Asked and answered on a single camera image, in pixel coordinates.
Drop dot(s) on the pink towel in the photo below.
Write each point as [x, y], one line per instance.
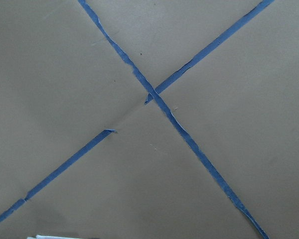
[48, 237]

